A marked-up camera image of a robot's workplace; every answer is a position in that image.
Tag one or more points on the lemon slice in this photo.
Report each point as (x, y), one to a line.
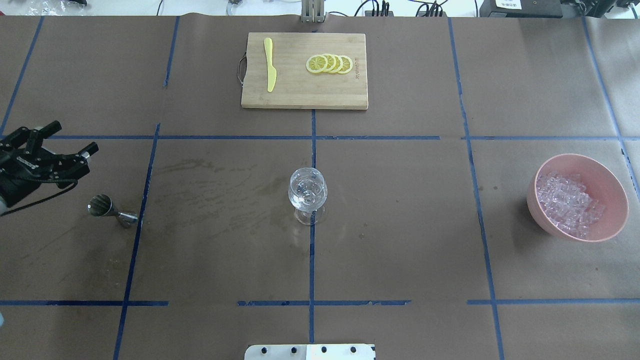
(317, 64)
(346, 65)
(337, 64)
(329, 62)

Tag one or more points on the aluminium frame post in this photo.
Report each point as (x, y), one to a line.
(313, 11)

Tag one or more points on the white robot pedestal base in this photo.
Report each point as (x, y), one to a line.
(326, 351)

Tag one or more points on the bamboo cutting board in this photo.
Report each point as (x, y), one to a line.
(296, 88)

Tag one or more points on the clear ice cubes pile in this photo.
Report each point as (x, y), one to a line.
(565, 201)

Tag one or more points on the black power box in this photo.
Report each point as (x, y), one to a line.
(550, 9)

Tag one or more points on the pink bowl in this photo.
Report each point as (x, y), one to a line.
(602, 184)

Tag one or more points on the steel double jigger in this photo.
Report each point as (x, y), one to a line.
(101, 206)

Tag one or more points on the yellow plastic knife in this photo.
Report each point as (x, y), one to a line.
(268, 46)

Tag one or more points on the clear wine glass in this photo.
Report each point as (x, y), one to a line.
(307, 193)

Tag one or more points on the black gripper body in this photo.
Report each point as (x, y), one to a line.
(14, 186)

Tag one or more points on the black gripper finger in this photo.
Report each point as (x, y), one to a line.
(29, 141)
(65, 170)

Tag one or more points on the clear plastic bag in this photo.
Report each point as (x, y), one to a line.
(56, 7)

